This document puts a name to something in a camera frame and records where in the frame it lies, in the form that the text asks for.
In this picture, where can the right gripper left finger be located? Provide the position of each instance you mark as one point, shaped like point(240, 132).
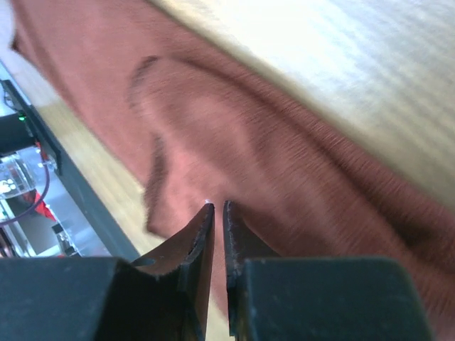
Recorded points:
point(163, 295)

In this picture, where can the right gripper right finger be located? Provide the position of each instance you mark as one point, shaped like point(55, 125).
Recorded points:
point(271, 297)

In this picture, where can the brown towel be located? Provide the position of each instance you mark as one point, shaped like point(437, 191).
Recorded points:
point(195, 125)

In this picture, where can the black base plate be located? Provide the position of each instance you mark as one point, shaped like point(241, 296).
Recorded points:
point(79, 210)

